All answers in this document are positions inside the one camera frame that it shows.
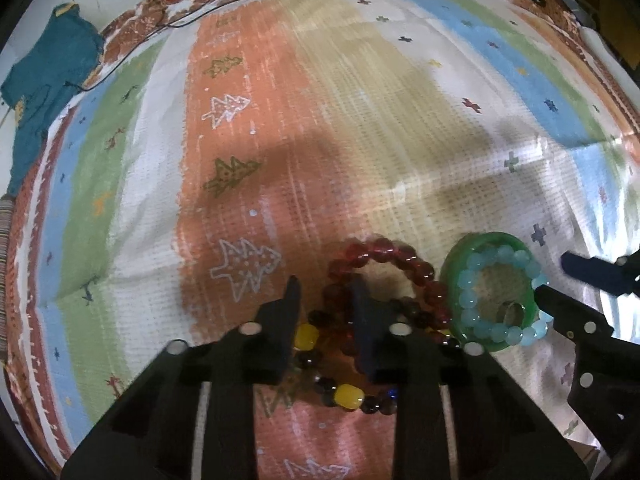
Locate light blue bead bracelet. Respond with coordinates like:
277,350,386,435
456,244,554,347

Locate white rolled cloth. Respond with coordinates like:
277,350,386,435
579,27,640,113

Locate dark red bead bracelet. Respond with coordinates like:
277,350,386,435
322,237,454,356

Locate teal garment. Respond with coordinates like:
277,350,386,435
1,2,104,197

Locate colourful striped mat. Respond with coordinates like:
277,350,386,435
6,0,639,479

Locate green jade bangle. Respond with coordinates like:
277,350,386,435
440,232,552,352

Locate yellow and brown bead bracelet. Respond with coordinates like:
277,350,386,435
292,296,461,416

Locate striped brown pillow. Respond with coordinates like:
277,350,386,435
0,195,14,363

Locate black power cable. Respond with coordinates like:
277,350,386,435
64,0,289,92

